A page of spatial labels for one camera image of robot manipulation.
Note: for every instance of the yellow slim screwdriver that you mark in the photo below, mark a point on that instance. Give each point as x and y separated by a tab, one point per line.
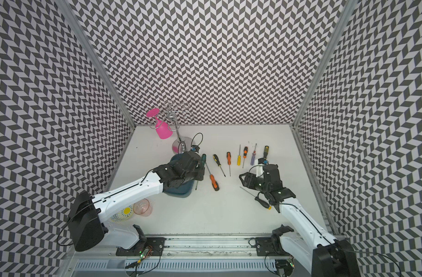
239	156

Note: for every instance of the pink plastic wine glass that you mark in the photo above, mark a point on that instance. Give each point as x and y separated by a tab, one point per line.
161	127

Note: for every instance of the aluminium front rail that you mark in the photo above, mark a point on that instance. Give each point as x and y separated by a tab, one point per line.
195	245

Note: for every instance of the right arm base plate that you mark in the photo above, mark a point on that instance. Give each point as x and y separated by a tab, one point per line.
264	247

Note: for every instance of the black yellow far screwdriver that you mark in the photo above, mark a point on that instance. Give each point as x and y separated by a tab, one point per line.
266	151

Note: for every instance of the yellow patterned plate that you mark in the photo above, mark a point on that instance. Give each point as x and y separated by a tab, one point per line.
123	215

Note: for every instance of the orange black small screwdriver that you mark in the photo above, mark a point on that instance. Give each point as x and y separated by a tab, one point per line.
245	151

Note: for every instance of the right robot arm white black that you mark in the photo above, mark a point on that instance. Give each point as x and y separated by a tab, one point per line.
321	253

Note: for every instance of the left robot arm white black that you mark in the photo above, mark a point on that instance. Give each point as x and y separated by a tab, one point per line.
88	221

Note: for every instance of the orange handled screwdriver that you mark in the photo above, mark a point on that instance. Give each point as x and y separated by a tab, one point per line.
228	156

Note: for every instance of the teal plastic storage box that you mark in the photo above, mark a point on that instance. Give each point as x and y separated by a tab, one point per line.
183	190

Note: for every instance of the purple red screwdriver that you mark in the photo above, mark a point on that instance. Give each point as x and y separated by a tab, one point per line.
253	157

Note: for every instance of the chrome glass holder stand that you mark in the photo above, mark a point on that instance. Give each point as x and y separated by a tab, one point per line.
175	112

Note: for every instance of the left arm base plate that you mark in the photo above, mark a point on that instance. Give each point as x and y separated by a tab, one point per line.
153	244

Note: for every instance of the black yellow long screwdriver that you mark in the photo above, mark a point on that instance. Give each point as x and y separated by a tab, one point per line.
258	200

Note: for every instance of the orange black long screwdriver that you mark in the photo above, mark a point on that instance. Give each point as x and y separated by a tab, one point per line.
215	184

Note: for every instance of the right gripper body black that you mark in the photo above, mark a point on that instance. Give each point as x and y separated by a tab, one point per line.
262	186

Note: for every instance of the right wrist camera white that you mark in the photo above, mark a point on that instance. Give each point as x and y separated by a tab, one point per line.
262	162

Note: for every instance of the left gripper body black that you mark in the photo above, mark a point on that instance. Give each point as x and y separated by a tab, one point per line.
198	173

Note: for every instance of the clear pink plastic cup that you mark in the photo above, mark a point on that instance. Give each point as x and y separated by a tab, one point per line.
143	208

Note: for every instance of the green black screwdriver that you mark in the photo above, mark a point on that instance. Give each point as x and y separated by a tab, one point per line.
203	162

